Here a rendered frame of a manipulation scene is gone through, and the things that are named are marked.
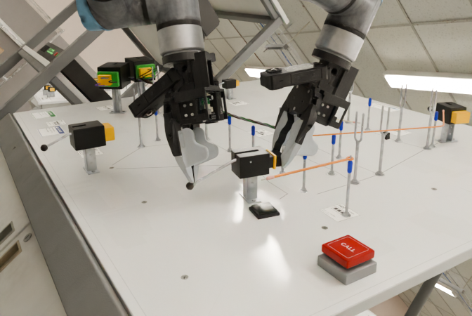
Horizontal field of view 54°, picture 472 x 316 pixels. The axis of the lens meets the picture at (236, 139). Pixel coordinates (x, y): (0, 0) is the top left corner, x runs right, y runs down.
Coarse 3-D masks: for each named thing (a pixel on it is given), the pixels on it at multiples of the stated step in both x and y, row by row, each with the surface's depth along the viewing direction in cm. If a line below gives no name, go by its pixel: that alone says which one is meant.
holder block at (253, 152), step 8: (232, 152) 82; (240, 152) 81; (248, 152) 81; (256, 152) 81; (264, 152) 81; (240, 160) 79; (248, 160) 79; (256, 160) 80; (264, 160) 81; (232, 168) 83; (240, 168) 79; (248, 168) 80; (256, 168) 80; (264, 168) 81; (240, 176) 80; (248, 176) 80
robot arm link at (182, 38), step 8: (160, 32) 76; (168, 32) 75; (176, 32) 74; (184, 32) 74; (192, 32) 75; (200, 32) 77; (160, 40) 76; (168, 40) 75; (176, 40) 74; (184, 40) 74; (192, 40) 75; (200, 40) 76; (160, 48) 76; (168, 48) 75; (176, 48) 74; (184, 48) 74; (192, 48) 75; (200, 48) 76
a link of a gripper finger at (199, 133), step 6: (198, 132) 80; (204, 132) 79; (198, 138) 80; (204, 138) 79; (204, 144) 79; (210, 144) 79; (210, 150) 79; (216, 150) 78; (210, 156) 79; (216, 156) 78; (192, 168) 79; (198, 168) 80
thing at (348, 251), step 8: (336, 240) 64; (344, 240) 64; (352, 240) 64; (328, 248) 62; (336, 248) 62; (344, 248) 62; (352, 248) 62; (360, 248) 62; (368, 248) 62; (336, 256) 61; (344, 256) 60; (352, 256) 60; (360, 256) 60; (368, 256) 61; (344, 264) 60; (352, 264) 60
